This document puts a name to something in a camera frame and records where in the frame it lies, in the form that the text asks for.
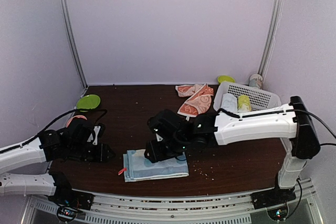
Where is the small green bowl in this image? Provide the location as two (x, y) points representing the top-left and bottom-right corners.
(217, 75), (236, 85)

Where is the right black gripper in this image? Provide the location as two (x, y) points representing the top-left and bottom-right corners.
(144, 137), (188, 164)

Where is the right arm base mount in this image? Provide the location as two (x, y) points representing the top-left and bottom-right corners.
(250, 183), (296, 222)

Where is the green rolled towel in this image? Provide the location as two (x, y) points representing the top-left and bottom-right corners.
(238, 95), (251, 113)

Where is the front metal rail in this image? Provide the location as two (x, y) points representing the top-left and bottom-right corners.
(20, 191), (323, 224)

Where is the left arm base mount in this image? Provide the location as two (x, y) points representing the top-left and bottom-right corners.
(47, 172), (94, 223)

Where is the patterned paper cup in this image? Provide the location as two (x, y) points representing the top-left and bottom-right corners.
(249, 73), (264, 89)

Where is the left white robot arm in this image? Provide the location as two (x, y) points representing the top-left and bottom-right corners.
(1, 118), (115, 205)

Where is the blue polka dot towel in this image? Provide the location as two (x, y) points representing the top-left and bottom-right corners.
(118, 149), (189, 183)

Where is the green plate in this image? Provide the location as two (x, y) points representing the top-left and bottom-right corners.
(76, 94), (101, 111)

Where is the aluminium frame post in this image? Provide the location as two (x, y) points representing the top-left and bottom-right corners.
(60, 0), (88, 89)
(258, 0), (284, 80)

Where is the right aluminium frame post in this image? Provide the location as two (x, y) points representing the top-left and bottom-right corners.
(258, 0), (284, 80)

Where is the orange patterned bowl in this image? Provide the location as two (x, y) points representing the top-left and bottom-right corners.
(66, 115), (87, 127)

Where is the white rolled towel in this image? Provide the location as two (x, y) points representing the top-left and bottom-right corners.
(220, 93), (238, 113)

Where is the orange patterned towel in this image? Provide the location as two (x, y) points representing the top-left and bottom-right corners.
(175, 84), (214, 118)

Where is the white plastic basket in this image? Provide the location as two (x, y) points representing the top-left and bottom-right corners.
(213, 81), (282, 111)

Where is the left aluminium frame post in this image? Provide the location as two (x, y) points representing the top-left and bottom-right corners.
(60, 0), (88, 89)

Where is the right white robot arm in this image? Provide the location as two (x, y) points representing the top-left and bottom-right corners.
(144, 96), (320, 204)

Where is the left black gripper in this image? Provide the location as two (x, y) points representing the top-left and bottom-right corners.
(68, 142), (116, 163)

